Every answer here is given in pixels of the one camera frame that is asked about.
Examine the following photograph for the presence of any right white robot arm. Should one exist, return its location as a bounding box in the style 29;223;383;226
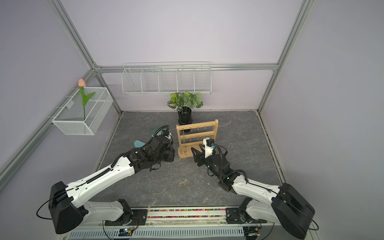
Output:
191;148;316;240

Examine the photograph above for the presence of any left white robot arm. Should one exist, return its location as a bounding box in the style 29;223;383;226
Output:
46;132;175;235

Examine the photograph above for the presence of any wooden jewelry display stand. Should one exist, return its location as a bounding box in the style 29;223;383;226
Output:
176;120;219;159

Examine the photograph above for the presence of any teal small shovel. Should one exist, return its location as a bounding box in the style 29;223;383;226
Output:
134;140;146;148

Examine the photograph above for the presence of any potted green plant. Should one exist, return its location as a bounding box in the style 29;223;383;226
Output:
167;92;204;125

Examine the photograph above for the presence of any pink artificial tulip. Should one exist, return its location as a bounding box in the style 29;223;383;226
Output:
78;79;95;121

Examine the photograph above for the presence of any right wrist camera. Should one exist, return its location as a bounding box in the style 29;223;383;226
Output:
203;138;216;159

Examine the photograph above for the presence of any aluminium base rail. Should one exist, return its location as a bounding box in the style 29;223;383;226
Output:
59;205;310;232

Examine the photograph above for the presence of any white slotted cable duct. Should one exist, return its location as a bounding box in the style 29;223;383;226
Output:
68;227;245;240

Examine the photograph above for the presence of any white wire wall shelf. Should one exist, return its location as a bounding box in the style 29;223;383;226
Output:
121;62;212;95

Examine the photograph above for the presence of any white mesh wall basket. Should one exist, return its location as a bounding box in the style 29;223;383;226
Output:
52;87;114;136

